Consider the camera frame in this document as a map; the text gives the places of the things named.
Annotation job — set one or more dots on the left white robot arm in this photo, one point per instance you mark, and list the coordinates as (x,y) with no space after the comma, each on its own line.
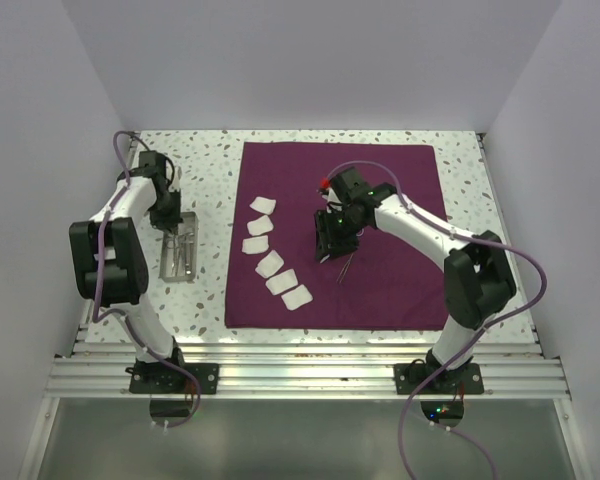
(109,262)

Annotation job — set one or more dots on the steel forceps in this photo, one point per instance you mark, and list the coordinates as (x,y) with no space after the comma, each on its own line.
(345,269)

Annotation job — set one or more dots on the steel hemostat clamp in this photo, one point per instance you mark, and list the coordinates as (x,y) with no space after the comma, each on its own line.
(172,254)

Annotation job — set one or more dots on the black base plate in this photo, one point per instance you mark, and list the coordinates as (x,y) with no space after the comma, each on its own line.
(467,379)
(157,379)

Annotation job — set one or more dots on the purple cloth mat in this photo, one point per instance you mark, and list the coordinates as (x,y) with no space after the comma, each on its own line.
(389,285)

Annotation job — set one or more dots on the stainless steel instrument tray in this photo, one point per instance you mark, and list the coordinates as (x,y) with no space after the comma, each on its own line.
(189,224)

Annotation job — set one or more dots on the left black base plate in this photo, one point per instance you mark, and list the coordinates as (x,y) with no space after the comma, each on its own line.
(157,379)

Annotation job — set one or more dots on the white gauze pad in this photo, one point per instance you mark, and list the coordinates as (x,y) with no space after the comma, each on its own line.
(297,297)
(260,226)
(262,205)
(282,282)
(255,245)
(269,265)

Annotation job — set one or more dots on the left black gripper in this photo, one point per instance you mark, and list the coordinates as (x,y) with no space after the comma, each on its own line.
(169,223)

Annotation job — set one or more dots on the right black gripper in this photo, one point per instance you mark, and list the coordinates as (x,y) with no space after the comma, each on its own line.
(328,243)

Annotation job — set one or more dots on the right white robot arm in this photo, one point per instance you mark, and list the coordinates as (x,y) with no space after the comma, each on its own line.
(478,281)

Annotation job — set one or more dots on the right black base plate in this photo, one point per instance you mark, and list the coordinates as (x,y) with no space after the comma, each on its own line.
(467,379)

